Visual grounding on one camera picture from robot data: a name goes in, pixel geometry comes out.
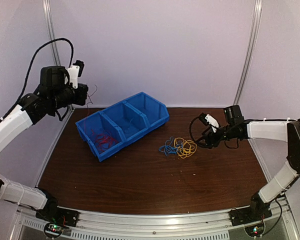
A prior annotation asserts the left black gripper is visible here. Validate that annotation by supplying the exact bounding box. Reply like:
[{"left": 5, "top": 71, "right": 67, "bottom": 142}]
[{"left": 50, "top": 82, "right": 88, "bottom": 111}]

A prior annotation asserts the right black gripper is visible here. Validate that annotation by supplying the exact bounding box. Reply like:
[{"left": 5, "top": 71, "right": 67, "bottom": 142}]
[{"left": 196, "top": 124, "right": 235, "bottom": 149}]

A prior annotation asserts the yellow cable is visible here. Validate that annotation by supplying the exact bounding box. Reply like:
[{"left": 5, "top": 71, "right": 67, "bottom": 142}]
[{"left": 173, "top": 137, "right": 198, "bottom": 160}]

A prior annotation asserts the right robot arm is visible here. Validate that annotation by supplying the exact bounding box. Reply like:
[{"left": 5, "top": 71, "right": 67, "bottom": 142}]
[{"left": 191, "top": 105, "right": 300, "bottom": 221}]

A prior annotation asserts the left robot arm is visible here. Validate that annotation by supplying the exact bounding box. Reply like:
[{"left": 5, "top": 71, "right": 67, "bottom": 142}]
[{"left": 0, "top": 60, "right": 89, "bottom": 222}]

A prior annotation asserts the blue three-compartment bin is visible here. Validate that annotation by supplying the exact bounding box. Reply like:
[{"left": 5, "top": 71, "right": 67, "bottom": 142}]
[{"left": 75, "top": 92, "right": 170, "bottom": 162}]

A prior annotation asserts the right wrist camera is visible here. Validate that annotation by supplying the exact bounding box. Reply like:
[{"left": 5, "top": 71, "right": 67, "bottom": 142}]
[{"left": 198, "top": 113, "right": 220, "bottom": 133}]

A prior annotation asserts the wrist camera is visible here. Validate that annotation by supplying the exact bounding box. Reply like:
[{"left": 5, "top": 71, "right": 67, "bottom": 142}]
[
  {"left": 198, "top": 113, "right": 220, "bottom": 133},
  {"left": 65, "top": 60, "right": 85, "bottom": 89}
]

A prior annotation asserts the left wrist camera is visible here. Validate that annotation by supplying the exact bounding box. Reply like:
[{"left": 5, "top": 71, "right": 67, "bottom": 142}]
[{"left": 65, "top": 60, "right": 85, "bottom": 89}]

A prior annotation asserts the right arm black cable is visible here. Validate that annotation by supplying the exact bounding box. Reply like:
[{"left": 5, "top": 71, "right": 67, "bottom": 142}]
[{"left": 189, "top": 116, "right": 241, "bottom": 150}]

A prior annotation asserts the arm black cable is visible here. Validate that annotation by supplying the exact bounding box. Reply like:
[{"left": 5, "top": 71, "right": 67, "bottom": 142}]
[
  {"left": 189, "top": 116, "right": 241, "bottom": 150},
  {"left": 0, "top": 37, "right": 75, "bottom": 131}
]

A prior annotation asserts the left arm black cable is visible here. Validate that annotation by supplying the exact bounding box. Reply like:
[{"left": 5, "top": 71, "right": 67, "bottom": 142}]
[{"left": 0, "top": 37, "right": 75, "bottom": 131}]

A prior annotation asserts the front aluminium rail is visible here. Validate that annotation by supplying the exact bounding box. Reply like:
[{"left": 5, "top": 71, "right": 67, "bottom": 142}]
[{"left": 11, "top": 203, "right": 300, "bottom": 240}]

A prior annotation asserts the left aluminium frame post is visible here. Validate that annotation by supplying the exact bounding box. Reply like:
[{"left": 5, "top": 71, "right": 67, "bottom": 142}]
[{"left": 42, "top": 0, "right": 61, "bottom": 66}]

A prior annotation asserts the aluminium frame post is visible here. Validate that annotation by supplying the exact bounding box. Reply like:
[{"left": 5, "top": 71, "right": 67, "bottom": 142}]
[
  {"left": 233, "top": 0, "right": 263, "bottom": 105},
  {"left": 42, "top": 0, "right": 61, "bottom": 66}
]

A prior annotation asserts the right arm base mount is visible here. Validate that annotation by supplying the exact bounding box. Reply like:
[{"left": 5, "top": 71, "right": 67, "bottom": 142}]
[{"left": 228, "top": 199, "right": 272, "bottom": 238}]

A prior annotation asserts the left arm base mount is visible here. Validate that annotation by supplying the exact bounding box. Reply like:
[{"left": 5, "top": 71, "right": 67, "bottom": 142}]
[{"left": 34, "top": 195, "right": 79, "bottom": 240}]

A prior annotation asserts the right aluminium frame post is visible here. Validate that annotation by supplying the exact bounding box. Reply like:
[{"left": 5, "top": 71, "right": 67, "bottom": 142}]
[{"left": 233, "top": 0, "right": 263, "bottom": 105}]

